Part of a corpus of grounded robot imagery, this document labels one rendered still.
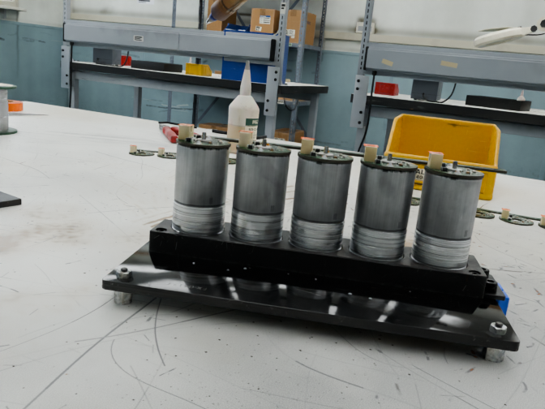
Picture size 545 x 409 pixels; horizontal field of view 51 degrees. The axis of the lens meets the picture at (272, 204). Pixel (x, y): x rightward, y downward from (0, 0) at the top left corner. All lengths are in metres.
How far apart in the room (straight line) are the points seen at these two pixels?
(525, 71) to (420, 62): 0.42
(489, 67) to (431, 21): 2.25
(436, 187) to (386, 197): 0.02
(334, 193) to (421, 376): 0.08
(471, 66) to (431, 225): 2.29
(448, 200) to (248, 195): 0.09
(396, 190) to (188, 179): 0.09
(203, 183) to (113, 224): 0.10
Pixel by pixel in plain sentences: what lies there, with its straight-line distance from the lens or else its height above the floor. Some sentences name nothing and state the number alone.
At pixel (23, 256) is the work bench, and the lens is 0.30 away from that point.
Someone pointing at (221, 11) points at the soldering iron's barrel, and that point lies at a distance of 0.24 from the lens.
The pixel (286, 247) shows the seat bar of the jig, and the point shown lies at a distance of 0.25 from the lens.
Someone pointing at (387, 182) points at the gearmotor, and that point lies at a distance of 0.24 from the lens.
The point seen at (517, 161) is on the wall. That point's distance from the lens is 4.68.
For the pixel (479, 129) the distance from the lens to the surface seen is 0.64.
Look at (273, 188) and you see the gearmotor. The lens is 0.25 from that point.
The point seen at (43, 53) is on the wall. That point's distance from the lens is 6.20.
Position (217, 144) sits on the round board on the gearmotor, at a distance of 0.26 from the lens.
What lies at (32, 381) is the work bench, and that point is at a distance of 0.19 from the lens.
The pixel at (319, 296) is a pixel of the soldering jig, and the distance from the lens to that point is 0.23.
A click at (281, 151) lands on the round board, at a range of 0.25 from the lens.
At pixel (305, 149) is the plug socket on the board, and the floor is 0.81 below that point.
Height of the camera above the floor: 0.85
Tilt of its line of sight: 14 degrees down
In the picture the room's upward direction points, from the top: 6 degrees clockwise
